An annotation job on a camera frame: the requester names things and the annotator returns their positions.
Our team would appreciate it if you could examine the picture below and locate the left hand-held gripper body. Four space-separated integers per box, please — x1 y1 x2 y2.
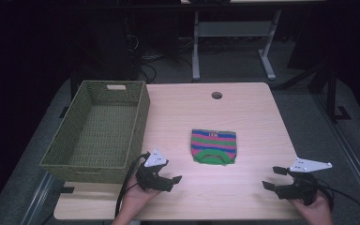
135 148 170 191

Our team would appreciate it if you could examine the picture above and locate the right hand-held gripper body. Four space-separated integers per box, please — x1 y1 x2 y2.
275 157 333 206

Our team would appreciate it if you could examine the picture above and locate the striped knitted cloth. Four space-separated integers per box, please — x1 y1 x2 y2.
190 128 238 166

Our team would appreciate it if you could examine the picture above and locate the green woven basket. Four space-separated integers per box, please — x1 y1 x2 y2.
39 80 151 185

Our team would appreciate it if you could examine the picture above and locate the person's left hand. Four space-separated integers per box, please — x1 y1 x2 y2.
121 174 162 217

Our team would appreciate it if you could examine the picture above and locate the person's right hand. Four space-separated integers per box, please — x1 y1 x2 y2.
289 191 334 225

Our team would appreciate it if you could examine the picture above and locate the black metal stand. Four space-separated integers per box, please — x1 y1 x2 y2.
271 57 353 123

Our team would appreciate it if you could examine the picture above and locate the dark cabinet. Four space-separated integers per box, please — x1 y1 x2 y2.
69 12 140 95

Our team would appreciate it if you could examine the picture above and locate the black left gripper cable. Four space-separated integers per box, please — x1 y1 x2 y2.
114 152 151 218

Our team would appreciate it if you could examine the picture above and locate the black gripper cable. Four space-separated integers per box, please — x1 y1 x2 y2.
315 178 360 225
114 152 151 218

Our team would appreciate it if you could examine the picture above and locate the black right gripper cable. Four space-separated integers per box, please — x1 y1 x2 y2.
315 178 360 225

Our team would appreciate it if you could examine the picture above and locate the aluminium rail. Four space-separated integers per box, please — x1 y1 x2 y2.
312 92 360 218
20 172 56 225

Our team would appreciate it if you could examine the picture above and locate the bundle of floor cables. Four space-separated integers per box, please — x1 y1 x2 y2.
127 32 195 84

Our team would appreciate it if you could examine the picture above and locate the white metal desk frame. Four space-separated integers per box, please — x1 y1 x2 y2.
191 9 282 83

